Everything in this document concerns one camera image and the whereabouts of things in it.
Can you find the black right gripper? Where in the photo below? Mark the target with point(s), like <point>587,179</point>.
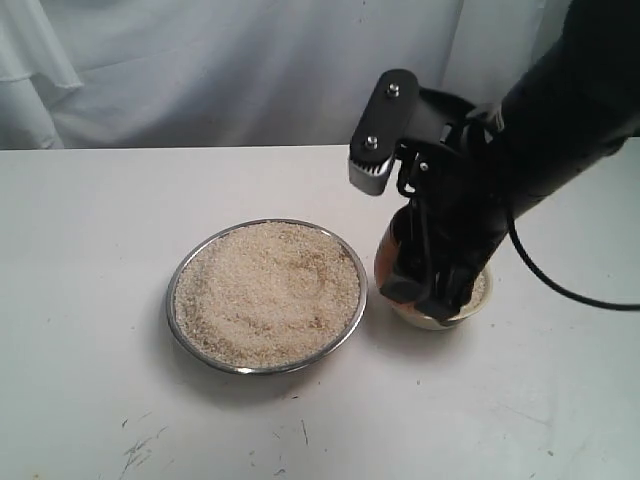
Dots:
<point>448,235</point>

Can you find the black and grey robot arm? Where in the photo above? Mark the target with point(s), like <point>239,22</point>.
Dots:
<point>577,104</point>

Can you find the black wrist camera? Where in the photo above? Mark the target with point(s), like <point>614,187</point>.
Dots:
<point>421,127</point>

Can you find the white backdrop curtain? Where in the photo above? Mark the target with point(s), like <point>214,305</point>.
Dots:
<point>151,74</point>

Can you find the metal plate of rice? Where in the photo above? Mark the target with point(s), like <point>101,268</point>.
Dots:
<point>266,297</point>

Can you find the small white rice bowl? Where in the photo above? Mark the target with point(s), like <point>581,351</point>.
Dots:
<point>479,298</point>

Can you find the brown wooden cup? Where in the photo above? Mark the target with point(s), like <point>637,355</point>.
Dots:
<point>386,253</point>

